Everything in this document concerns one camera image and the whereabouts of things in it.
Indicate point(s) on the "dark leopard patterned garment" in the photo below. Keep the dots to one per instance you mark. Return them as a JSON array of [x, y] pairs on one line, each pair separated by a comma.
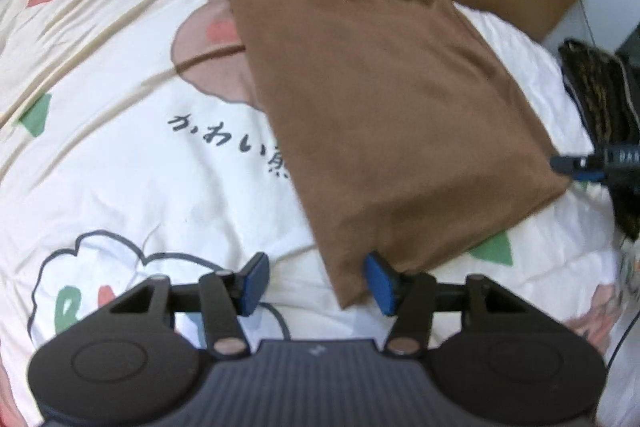
[[605, 97]]

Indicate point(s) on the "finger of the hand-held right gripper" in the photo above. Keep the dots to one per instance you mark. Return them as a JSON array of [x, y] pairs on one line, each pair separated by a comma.
[[580, 164]]

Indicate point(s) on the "brown t-shirt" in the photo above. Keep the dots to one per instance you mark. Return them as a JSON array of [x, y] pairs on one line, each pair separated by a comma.
[[390, 107]]

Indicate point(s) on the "cream bear printed blanket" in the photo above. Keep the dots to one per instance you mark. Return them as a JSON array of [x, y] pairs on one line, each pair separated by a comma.
[[125, 107]]

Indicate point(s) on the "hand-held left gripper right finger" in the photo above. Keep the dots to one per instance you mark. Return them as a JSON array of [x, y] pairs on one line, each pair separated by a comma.
[[380, 286]]

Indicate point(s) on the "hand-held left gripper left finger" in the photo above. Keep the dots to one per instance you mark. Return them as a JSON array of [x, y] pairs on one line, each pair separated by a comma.
[[255, 284]]

